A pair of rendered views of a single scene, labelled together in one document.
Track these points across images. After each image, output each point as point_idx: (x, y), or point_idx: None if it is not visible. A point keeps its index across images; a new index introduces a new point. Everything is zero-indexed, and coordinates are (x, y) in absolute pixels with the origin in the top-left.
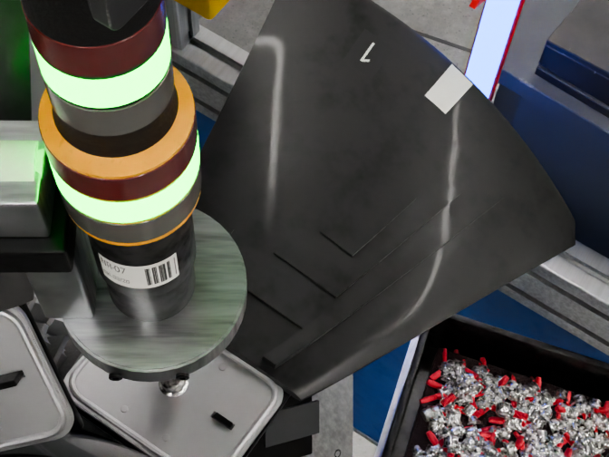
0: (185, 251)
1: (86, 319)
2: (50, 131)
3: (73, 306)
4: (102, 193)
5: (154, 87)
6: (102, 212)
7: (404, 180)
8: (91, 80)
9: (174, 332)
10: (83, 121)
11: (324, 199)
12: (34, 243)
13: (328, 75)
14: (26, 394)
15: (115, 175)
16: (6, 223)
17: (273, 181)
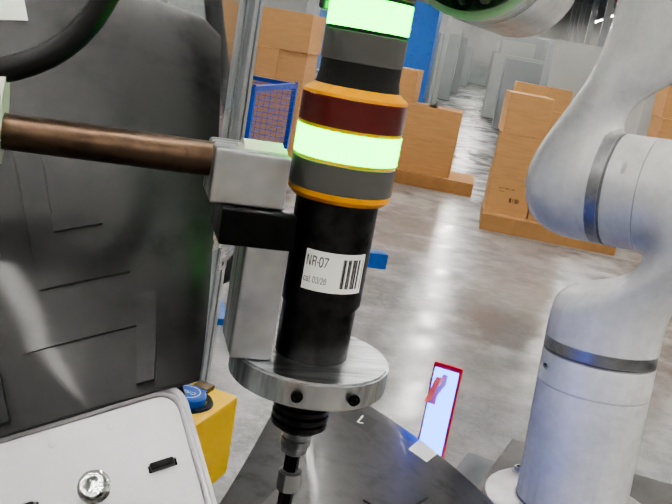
0: (366, 267)
1: (264, 361)
2: (319, 85)
3: (262, 333)
4: (357, 122)
5: (405, 37)
6: (348, 151)
7: (414, 487)
8: (382, 0)
9: (341, 371)
10: (362, 47)
11: (359, 484)
12: (272, 211)
13: (336, 425)
14: (175, 485)
15: (372, 100)
16: (259, 183)
17: (314, 472)
